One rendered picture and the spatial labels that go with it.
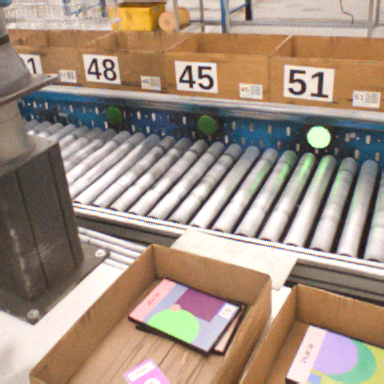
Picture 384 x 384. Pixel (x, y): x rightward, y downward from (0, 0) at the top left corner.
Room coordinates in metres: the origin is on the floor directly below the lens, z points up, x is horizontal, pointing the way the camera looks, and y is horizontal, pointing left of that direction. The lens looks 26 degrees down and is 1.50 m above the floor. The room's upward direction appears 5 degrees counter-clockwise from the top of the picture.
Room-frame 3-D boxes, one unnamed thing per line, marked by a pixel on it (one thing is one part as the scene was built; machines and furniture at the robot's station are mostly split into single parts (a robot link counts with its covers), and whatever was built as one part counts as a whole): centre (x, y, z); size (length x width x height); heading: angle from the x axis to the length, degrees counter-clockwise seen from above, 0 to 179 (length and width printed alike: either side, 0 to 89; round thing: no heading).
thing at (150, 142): (1.48, 0.26, 0.72); 0.52 x 0.05 x 0.05; 154
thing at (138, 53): (1.96, 0.20, 0.96); 0.39 x 0.29 x 0.17; 64
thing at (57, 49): (2.13, 0.55, 0.97); 0.39 x 0.29 x 0.17; 64
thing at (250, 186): (1.28, -0.15, 0.72); 0.52 x 0.05 x 0.05; 154
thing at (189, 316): (0.74, 0.05, 0.78); 0.19 x 0.14 x 0.02; 55
